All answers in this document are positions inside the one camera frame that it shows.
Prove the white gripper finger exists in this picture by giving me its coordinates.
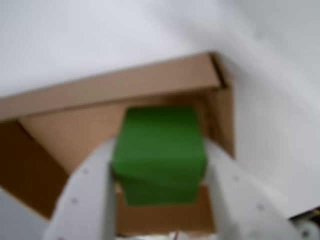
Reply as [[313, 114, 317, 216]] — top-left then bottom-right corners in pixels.
[[42, 138, 118, 240], [199, 139, 309, 240]]

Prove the green cube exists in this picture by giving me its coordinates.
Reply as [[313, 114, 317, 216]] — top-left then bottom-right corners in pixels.
[[109, 105, 209, 207]]

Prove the brown cardboard box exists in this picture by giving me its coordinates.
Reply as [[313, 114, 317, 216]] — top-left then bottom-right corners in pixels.
[[0, 51, 236, 237]]

